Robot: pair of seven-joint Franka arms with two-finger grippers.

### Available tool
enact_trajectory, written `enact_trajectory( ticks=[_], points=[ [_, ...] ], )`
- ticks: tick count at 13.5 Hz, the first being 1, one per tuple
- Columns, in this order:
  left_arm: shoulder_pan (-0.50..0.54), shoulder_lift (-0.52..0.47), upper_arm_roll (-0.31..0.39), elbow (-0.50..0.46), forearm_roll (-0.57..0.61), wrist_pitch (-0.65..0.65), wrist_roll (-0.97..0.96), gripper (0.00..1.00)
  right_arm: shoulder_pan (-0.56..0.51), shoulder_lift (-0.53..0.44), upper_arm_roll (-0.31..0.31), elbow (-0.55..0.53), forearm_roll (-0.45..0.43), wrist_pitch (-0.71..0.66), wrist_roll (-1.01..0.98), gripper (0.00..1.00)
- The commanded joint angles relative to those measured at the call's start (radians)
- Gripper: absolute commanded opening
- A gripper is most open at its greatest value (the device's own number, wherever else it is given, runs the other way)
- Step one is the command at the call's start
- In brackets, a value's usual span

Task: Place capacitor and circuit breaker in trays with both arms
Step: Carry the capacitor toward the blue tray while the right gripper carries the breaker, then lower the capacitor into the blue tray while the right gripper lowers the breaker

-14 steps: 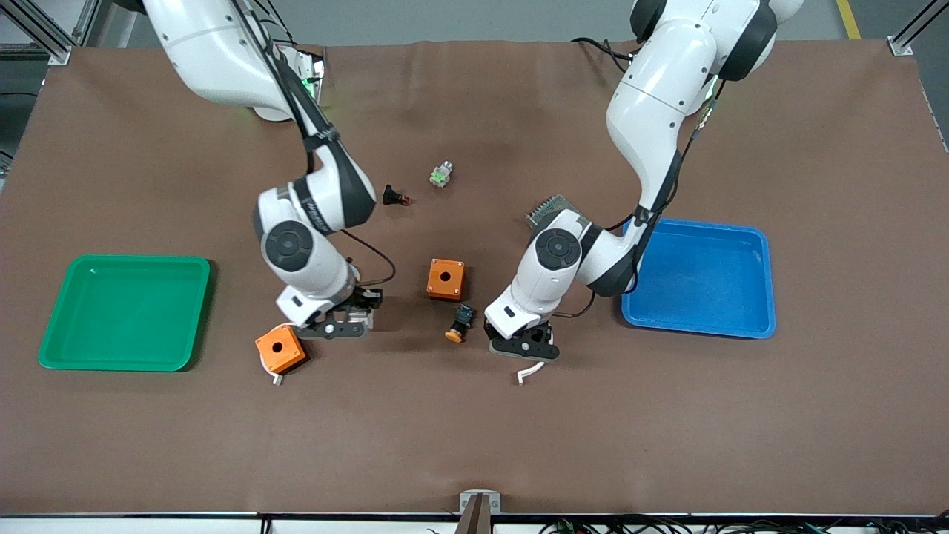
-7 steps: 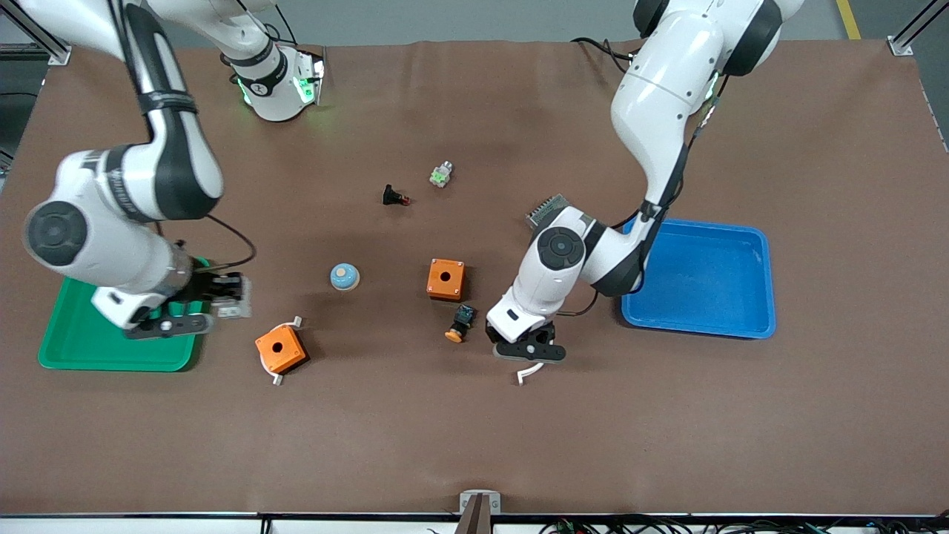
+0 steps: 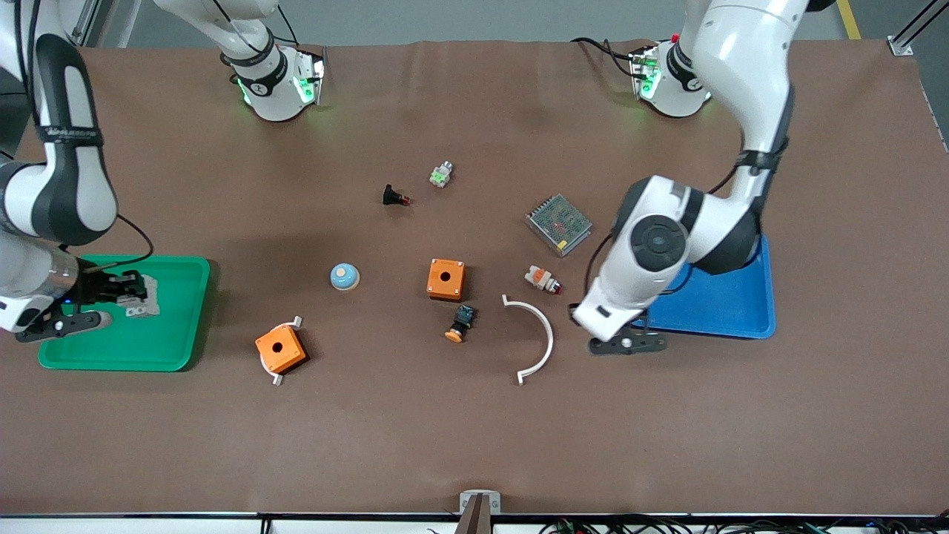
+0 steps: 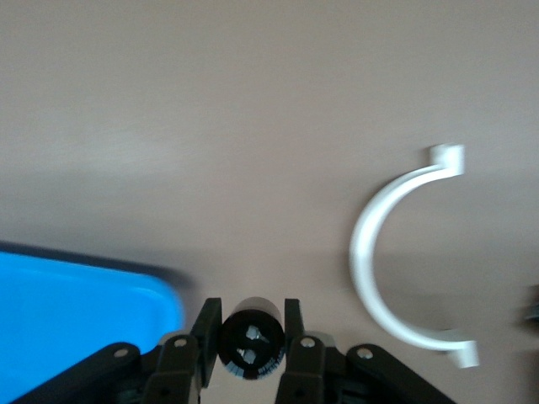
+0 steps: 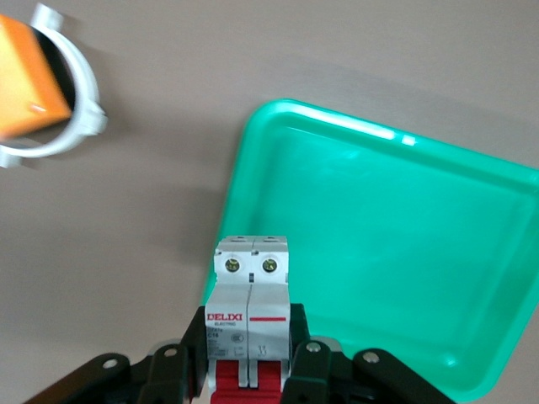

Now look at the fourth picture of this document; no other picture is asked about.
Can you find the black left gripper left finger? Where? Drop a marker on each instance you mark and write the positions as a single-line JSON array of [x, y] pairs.
[[198, 349]]

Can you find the black cylindrical capacitor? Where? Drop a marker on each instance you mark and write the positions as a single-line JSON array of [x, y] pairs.
[[252, 336]]

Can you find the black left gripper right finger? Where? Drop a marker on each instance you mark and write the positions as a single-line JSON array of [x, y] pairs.
[[301, 349]]

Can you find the orange-head black pushbutton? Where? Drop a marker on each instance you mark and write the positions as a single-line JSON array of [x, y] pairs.
[[532, 305]]

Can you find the blue plastic tray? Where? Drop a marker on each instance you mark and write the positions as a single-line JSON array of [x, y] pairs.
[[80, 320]]

